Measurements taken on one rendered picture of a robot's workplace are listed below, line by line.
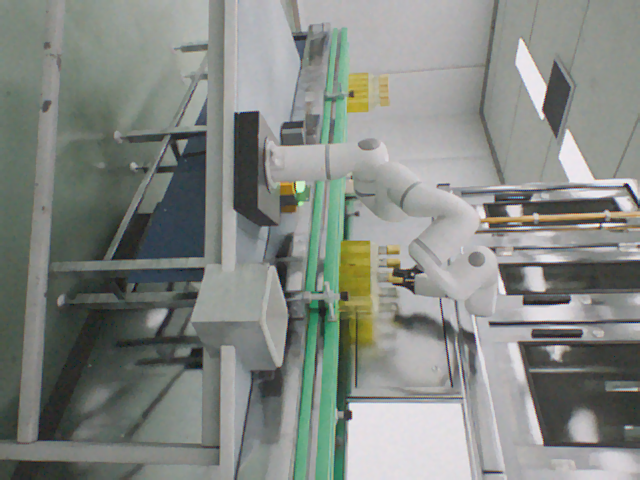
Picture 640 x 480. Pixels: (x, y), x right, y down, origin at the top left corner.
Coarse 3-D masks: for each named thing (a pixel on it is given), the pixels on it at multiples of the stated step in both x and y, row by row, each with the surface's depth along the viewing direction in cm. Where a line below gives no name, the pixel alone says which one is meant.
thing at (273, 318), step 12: (276, 276) 119; (264, 288) 112; (276, 288) 122; (264, 300) 108; (276, 300) 126; (264, 312) 106; (276, 312) 130; (264, 324) 106; (276, 324) 129; (276, 336) 126; (276, 348) 123; (276, 360) 117
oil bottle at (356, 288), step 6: (342, 282) 149; (348, 282) 148; (354, 282) 148; (360, 282) 148; (366, 282) 147; (372, 282) 147; (342, 288) 147; (348, 288) 147; (354, 288) 146; (360, 288) 146; (366, 288) 146; (372, 288) 146; (378, 288) 146; (354, 294) 145; (360, 294) 145; (366, 294) 145; (372, 294) 145; (378, 294) 145
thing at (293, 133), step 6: (300, 120) 177; (288, 126) 175; (294, 126) 175; (300, 126) 174; (282, 132) 173; (288, 132) 172; (294, 132) 172; (300, 132) 172; (282, 138) 174; (288, 138) 174; (294, 138) 173; (300, 138) 173; (306, 138) 180; (288, 144) 175; (294, 144) 175; (300, 144) 175
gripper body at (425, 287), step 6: (420, 276) 144; (426, 276) 144; (420, 282) 146; (426, 282) 145; (432, 282) 144; (420, 288) 148; (426, 288) 147; (432, 288) 146; (438, 288) 145; (420, 294) 150; (426, 294) 149; (432, 294) 148; (438, 294) 147; (444, 294) 146
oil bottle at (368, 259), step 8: (344, 256) 156; (352, 256) 155; (360, 256) 155; (368, 256) 154; (376, 256) 154; (344, 264) 153; (352, 264) 153; (360, 264) 153; (368, 264) 152; (376, 264) 153
